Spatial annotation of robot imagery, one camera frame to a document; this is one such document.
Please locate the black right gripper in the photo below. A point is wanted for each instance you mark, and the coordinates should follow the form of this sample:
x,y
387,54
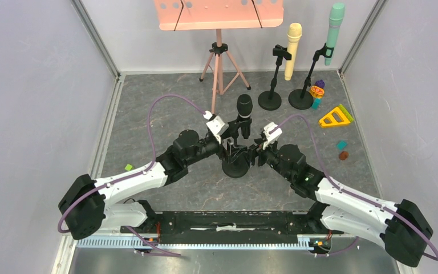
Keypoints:
x,y
261,153

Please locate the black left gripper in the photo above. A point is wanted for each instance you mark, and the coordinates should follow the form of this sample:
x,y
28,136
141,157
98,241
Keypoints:
x,y
231,152

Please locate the black microphone desk stand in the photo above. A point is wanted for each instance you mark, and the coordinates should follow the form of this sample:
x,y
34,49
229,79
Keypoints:
x,y
231,170

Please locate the black microphone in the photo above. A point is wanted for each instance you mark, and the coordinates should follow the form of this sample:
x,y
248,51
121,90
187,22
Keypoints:
x,y
244,109

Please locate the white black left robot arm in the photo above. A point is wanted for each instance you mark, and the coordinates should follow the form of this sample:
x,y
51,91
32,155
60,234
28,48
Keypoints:
x,y
93,204

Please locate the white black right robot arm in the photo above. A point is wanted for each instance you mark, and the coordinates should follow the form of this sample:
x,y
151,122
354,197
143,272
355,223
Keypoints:
x,y
400,228

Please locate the black middle microphone stand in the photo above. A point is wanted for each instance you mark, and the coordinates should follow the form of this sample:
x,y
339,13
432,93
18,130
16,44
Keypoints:
x,y
271,100

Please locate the black right microphone stand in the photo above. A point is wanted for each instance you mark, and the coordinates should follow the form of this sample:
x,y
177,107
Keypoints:
x,y
301,99

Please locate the yellow microphone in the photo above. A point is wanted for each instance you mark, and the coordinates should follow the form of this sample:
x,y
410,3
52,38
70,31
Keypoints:
x,y
294,34

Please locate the pink tripod music stand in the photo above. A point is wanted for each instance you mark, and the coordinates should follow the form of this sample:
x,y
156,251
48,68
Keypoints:
x,y
218,16

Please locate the green microphone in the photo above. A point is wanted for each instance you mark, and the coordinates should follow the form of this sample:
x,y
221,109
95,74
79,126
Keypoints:
x,y
336,17

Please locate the teal toy block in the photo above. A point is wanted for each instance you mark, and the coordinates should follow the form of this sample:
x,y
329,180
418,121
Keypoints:
x,y
316,103

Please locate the yellow triangular toy block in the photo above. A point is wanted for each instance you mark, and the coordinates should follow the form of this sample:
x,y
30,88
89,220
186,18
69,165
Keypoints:
x,y
338,116

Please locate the small teal cube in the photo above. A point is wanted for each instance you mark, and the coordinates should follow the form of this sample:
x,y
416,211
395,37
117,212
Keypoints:
x,y
341,145

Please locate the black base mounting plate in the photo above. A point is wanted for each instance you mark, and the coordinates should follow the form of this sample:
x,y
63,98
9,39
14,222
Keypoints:
x,y
231,227

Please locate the brown round toy piece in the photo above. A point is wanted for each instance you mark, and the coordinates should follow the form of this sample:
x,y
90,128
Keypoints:
x,y
343,155

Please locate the purple toy block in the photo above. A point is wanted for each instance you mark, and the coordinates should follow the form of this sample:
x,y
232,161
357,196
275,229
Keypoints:
x,y
320,83

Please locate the small green cube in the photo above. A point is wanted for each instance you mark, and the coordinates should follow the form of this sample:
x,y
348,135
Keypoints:
x,y
128,167

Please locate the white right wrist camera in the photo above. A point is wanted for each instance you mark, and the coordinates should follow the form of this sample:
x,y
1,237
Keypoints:
x,y
271,133

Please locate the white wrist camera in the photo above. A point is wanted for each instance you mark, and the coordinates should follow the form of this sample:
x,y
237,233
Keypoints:
x,y
215,125
271,133

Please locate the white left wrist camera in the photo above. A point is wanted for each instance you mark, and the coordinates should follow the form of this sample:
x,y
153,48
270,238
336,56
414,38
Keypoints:
x,y
215,125

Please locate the white slotted cable duct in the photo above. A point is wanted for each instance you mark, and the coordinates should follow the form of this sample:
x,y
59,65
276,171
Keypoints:
x,y
133,242

